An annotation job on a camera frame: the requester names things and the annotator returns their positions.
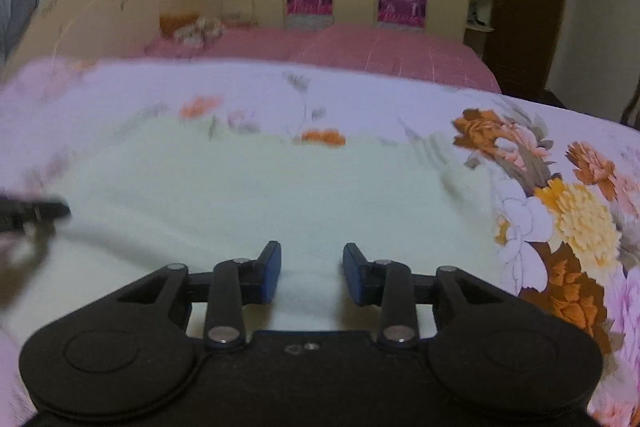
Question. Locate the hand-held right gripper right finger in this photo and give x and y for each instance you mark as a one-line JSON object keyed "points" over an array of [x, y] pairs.
{"points": [[353, 277]]}

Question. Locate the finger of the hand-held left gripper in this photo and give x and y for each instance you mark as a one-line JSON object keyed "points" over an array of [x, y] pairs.
{"points": [[35, 211]]}

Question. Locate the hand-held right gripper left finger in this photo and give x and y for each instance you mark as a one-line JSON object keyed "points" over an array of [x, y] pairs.
{"points": [[270, 273]]}

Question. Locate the light green sweater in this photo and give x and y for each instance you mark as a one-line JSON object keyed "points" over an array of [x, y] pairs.
{"points": [[250, 197]]}

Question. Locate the grey curtain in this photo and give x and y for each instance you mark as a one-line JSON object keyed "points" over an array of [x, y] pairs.
{"points": [[20, 2]]}

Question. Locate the cream rounded headboard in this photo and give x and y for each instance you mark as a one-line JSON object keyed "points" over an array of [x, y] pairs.
{"points": [[100, 7]]}

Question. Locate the pink checked bedsheet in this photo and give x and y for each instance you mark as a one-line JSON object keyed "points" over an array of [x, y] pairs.
{"points": [[375, 52]]}

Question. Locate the orange cloth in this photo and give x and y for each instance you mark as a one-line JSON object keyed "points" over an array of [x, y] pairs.
{"points": [[172, 23]]}

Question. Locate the floral purple bedsheet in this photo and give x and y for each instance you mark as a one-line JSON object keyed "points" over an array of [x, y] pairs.
{"points": [[550, 147]]}

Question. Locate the plaid cloth bundle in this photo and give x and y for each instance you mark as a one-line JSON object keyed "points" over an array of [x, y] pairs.
{"points": [[200, 31]]}

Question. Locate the small dark shelf item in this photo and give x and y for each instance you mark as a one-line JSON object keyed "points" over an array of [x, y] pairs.
{"points": [[477, 16]]}

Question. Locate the wooden chair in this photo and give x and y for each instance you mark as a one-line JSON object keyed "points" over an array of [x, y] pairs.
{"points": [[632, 107]]}

